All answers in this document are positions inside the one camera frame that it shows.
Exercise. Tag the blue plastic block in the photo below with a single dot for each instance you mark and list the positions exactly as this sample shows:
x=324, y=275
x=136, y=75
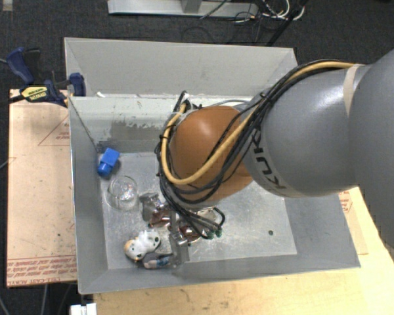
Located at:
x=107, y=162

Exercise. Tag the grey and blue toy figure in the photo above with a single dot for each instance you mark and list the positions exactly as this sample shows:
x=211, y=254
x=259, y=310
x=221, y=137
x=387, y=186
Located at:
x=155, y=262

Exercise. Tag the clear glass cup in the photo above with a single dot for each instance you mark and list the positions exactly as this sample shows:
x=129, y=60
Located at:
x=122, y=194

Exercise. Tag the brown cardboard board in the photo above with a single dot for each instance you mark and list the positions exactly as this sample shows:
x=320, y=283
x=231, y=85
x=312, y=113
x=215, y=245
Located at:
x=36, y=192

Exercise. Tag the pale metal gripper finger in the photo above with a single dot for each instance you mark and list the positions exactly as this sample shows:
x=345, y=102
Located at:
x=181, y=250
x=148, y=208

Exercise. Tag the white toy animal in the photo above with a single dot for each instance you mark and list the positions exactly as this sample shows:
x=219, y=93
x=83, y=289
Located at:
x=141, y=245

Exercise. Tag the grey metal bin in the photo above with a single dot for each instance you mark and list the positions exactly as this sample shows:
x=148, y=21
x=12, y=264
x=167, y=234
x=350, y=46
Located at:
x=256, y=228

